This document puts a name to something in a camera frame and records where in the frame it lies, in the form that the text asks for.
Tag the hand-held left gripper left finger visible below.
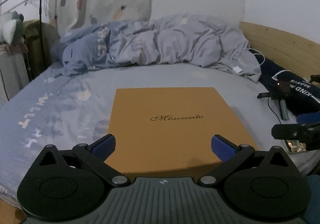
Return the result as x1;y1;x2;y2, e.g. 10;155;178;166
37;133;130;187

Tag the small black tripod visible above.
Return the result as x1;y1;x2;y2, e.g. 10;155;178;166
257;90;289;121

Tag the white storage cabinet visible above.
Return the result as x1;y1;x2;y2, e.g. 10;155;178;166
0;45;30;101

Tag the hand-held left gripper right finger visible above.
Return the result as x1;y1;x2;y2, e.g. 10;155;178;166
199;134;291;186

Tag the grey blue duvet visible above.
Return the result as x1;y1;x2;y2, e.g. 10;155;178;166
60;13;262;82

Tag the wooden headboard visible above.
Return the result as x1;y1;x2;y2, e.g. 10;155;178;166
239;21;320;80

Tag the black cable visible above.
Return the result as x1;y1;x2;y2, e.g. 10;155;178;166
267;98;284;124

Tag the small shiny patterned object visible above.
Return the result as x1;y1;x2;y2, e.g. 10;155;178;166
285;139;307;152

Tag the orange cardboard box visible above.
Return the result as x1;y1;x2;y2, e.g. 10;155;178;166
104;87;259;182

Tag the grey plush toy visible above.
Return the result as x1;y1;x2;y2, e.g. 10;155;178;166
0;11;25;47

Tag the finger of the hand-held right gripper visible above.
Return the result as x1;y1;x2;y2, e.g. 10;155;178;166
271;122;320;151
297;113;320;124

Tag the olive fabric storage box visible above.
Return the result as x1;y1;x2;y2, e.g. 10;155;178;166
24;20;60;78

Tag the dark navy printed pillow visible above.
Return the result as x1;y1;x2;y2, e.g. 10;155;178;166
259;54;320;116

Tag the white charger with cable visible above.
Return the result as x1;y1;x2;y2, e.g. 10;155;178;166
231;48;265;74

